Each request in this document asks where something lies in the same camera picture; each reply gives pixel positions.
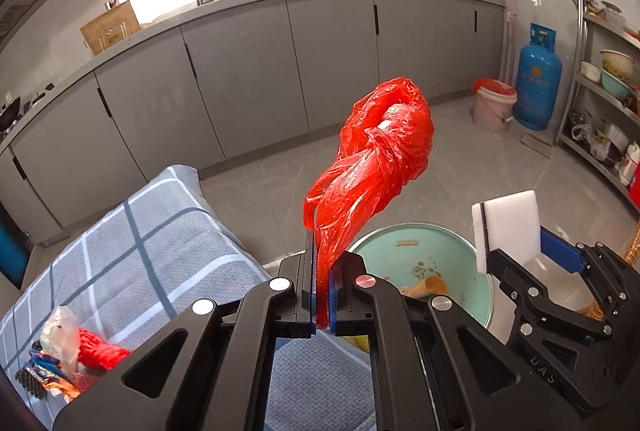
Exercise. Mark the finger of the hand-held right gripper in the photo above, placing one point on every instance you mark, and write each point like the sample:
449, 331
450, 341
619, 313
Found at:
562, 248
515, 283

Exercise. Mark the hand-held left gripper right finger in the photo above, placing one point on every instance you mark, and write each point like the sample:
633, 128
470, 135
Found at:
345, 306

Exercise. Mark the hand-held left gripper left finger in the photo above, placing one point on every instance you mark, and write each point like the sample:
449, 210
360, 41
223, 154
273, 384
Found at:
305, 306

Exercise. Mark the white sponge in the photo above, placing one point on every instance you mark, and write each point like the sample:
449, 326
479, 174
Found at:
507, 226

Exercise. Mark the green basin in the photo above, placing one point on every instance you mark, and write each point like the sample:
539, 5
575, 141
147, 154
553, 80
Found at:
435, 256

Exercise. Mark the orange paper wrapper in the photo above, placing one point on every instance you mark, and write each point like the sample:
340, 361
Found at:
430, 286

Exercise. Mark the red plastic bag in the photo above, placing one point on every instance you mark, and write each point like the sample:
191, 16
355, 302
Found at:
385, 136

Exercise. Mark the white bottle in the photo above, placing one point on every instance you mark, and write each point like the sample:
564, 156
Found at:
631, 163

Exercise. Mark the metal pot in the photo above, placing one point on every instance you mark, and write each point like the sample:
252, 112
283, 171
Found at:
612, 136

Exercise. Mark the pink bucket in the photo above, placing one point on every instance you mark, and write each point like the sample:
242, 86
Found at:
492, 111

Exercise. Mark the blue checked tablecloth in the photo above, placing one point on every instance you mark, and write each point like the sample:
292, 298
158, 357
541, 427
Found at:
150, 251

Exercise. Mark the blue gas cylinder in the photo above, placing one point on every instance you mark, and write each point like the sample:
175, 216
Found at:
537, 81
10, 248

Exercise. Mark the green bowl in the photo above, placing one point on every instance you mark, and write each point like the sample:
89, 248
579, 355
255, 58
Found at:
617, 85

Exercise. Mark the red bucket liner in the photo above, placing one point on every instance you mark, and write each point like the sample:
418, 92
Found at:
492, 87

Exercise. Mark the beige basket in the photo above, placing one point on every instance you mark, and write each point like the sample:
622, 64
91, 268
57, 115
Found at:
616, 60

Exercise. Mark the red mesh scrubber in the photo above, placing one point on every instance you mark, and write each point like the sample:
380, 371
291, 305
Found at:
102, 352

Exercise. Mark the metal shelf rack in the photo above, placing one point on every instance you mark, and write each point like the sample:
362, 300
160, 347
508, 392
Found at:
582, 41

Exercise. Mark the grey kitchen counter cabinets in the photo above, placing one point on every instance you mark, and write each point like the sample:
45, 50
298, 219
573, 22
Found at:
250, 61

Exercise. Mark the blue snack wrapper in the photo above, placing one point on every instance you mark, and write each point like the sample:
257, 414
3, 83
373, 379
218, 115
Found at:
47, 366

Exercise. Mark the gas stove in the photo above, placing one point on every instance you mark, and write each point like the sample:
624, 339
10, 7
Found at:
40, 96

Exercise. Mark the wooden cutting board on rack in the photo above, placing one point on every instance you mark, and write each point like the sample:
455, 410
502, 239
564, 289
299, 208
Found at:
110, 28

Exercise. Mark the black wok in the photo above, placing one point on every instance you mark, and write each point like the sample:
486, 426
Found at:
10, 111

